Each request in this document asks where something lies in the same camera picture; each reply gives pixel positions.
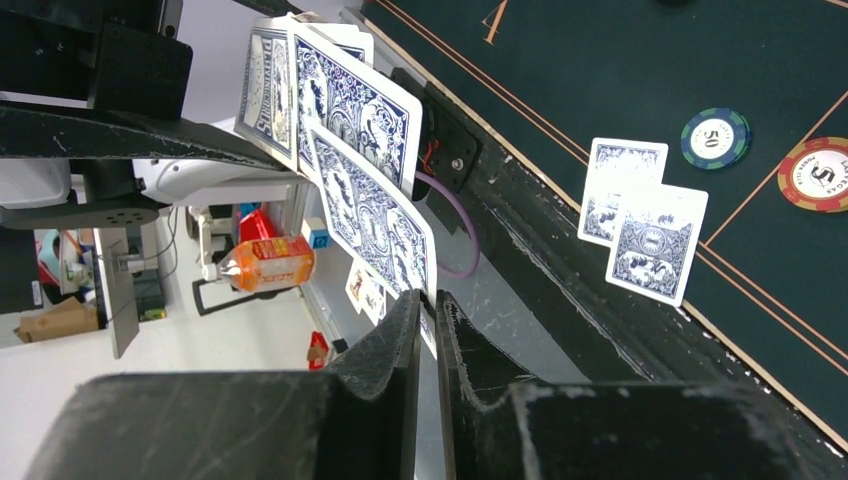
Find loose cards on floor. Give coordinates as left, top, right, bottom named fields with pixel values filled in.
left=345, top=260, right=386, bottom=325

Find orange poker chip stack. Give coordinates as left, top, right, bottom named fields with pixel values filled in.
left=776, top=137, right=847, bottom=213

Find card being pulled out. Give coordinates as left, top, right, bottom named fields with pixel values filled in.
left=307, top=123, right=440, bottom=359

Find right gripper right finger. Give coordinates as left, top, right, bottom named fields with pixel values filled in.
left=435, top=291, right=847, bottom=479

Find dark green poker mat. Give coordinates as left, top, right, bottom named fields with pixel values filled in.
left=362, top=1, right=847, bottom=456

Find red object on floor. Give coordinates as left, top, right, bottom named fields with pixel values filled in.
left=306, top=331, right=331, bottom=371

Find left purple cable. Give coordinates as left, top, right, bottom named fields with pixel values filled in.
left=414, top=170, right=482, bottom=281

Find orange drink bottle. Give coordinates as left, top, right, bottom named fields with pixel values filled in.
left=201, top=236, right=315, bottom=293

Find green poker chip stack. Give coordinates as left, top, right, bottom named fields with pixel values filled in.
left=680, top=107, right=753, bottom=170

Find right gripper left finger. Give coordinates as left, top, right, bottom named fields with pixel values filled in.
left=27, top=290, right=422, bottom=479

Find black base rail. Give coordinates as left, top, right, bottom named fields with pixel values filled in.
left=390, top=67, right=755, bottom=382

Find blue playing card deck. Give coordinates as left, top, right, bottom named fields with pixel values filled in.
left=234, top=18, right=298, bottom=172

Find next card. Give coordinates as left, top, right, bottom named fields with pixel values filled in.
left=284, top=15, right=423, bottom=196

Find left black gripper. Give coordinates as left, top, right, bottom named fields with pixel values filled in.
left=1, top=0, right=285, bottom=230

